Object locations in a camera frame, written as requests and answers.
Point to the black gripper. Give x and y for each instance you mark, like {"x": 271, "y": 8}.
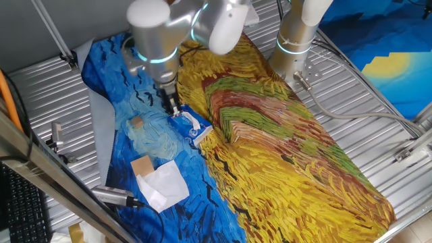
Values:
{"x": 168, "y": 91}

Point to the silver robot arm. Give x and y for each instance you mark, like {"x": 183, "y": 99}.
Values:
{"x": 158, "y": 37}

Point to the blue tissue pack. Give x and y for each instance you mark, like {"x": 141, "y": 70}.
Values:
{"x": 184, "y": 127}

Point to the small wooden cube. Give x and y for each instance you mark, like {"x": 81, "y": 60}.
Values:
{"x": 137, "y": 122}

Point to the large wooden block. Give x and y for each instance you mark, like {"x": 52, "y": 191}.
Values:
{"x": 142, "y": 166}

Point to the silver cylinder device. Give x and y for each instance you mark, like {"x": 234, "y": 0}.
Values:
{"x": 111, "y": 195}

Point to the painted wheat field tablecloth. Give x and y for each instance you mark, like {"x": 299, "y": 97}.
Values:
{"x": 270, "y": 168}

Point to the white power strip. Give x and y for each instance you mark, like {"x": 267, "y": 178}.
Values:
{"x": 252, "y": 18}

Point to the thin metal pole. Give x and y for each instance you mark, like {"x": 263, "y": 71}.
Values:
{"x": 51, "y": 28}

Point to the white crumpled tissue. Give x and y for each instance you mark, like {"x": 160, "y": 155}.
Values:
{"x": 91, "y": 234}

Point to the black keyboard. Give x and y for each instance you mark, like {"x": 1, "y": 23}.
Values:
{"x": 23, "y": 209}

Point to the blue painted backdrop cloth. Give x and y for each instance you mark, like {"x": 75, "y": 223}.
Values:
{"x": 388, "y": 33}

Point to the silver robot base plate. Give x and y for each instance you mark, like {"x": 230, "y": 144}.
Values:
{"x": 312, "y": 72}

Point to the steel frame bar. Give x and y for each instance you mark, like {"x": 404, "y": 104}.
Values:
{"x": 33, "y": 158}

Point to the aluminium profile rail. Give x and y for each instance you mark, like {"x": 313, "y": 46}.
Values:
{"x": 418, "y": 145}

